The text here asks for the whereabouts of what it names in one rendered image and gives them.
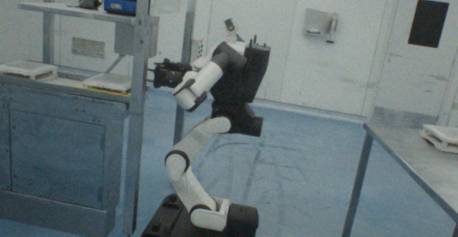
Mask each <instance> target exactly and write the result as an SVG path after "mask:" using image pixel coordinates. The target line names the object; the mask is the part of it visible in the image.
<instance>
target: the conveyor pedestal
mask: <svg viewBox="0 0 458 237"><path fill-rule="evenodd" d="M124 124H125V120H123V121H119V120H111V119H107V118H102V117H101V125H98V124H94V123H92V116H90V115H86V114H81V113H76V112H69V111H64V110H56V109H52V108H48V107H40V106H35V105H28V104H23V103H18V102H10V108H7V107H2V100H0V218H3V219H7V220H11V221H17V222H21V223H24V224H28V225H32V226H38V227H42V228H49V229H53V230H57V231H64V232H67V233H73V234H77V235H81V236H88V237H107V235H108V234H109V232H110V231H111V230H112V229H113V228H114V226H115V212H116V206H117V204H118V203H119V202H120V185H121V172H122V149H123V136H124Z"/></svg>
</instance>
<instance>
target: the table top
mask: <svg viewBox="0 0 458 237"><path fill-rule="evenodd" d="M363 128H364V129H365V130H366V131H367V132H368V134H370V136H372V137H373V139H375V141H377V142H378V144H380V146H382V147H383V149H385V151H387V152H388V154H389V155H390V156H391V157H392V158H393V159H394V160H395V161H396V162H397V163H398V164H399V165H400V166H401V167H402V168H403V169H404V170H405V171H406V172H407V173H408V174H409V176H410V177H411V178H412V179H413V180H414V181H415V182H416V183H417V184H418V185H419V186H420V187H421V188H422V189H423V190H424V191H425V192H426V193H427V194H428V195H429V196H430V197H431V198H432V199H433V200H434V201H435V202H436V203H437V204H438V205H439V206H440V207H441V208H442V210H443V211H444V212H445V213H446V214H447V215H448V216H450V217H451V218H452V220H453V221H454V222H455V223H456V224H457V225H458V153H450V152H442V151H440V150H439V149H438V148H437V147H435V144H433V143H432V142H430V141H429V140H426V139H424V138H423V137H421V132H423V130H419V129H412V128H406V127H395V126H389V125H378V124H372V123H367V122H365V123H364V126H363Z"/></svg>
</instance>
